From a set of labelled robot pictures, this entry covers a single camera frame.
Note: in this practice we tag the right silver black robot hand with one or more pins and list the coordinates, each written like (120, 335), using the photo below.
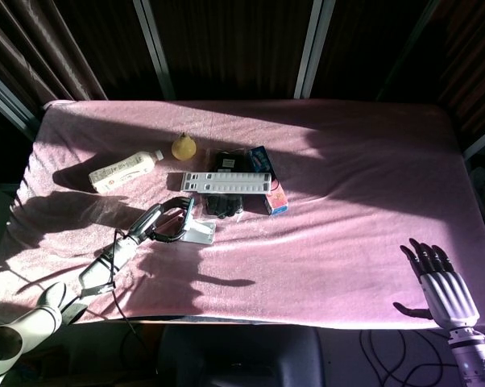
(448, 292)

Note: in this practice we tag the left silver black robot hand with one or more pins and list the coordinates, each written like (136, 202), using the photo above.
(147, 219)

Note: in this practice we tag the white plastic bottle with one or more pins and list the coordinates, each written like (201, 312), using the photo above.
(121, 171)

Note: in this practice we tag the white plastic bracket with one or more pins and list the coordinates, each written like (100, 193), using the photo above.
(202, 234)

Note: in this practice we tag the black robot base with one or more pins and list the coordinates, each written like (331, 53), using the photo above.
(242, 354)

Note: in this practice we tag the grey metal frame post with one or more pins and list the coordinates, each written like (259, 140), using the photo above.
(313, 48)
(154, 48)

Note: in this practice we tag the grey metal frame bar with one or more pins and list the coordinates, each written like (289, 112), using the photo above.
(482, 141)
(9, 101)

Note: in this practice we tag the black smartphone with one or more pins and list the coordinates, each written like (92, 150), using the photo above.
(189, 213)

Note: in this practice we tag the pink table cloth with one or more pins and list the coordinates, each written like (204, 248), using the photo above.
(327, 250)

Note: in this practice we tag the brown curtain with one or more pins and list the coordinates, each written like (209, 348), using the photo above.
(230, 44)
(474, 60)
(37, 52)

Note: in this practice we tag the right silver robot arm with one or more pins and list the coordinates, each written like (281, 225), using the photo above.
(474, 354)

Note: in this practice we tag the black gloves in clear bag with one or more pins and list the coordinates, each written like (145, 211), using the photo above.
(226, 161)

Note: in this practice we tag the white power strip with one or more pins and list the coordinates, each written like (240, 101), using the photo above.
(226, 183)

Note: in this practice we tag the blue pink toothpaste box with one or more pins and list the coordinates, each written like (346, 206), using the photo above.
(276, 201)

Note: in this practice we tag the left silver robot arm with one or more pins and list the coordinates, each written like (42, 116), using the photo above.
(45, 310)

